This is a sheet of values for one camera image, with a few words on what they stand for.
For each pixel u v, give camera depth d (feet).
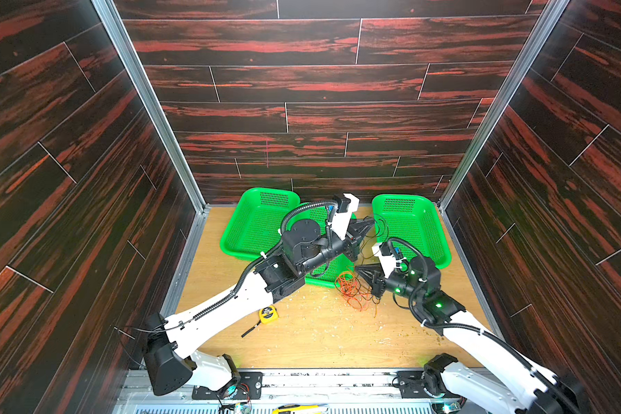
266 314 2.83
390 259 2.10
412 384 2.41
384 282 2.18
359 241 1.68
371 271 2.26
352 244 1.67
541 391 1.32
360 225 1.83
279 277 1.58
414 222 3.77
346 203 1.58
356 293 2.74
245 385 2.39
